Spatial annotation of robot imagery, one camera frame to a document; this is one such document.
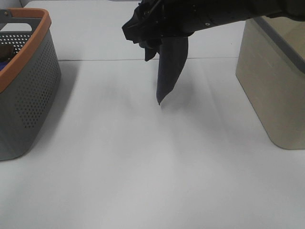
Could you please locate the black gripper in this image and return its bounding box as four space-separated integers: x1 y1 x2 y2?
122 0 210 50

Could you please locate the dark navy towel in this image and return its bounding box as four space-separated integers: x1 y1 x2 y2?
140 37 189 104

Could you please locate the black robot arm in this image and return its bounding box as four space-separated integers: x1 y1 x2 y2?
122 0 305 48

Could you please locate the beige basket grey rim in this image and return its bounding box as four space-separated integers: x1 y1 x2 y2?
236 17 305 150

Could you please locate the grey perforated basket orange rim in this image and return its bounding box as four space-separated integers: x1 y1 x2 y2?
0 8 61 161

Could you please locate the brown item in basket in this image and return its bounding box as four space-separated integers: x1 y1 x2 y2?
0 44 15 62

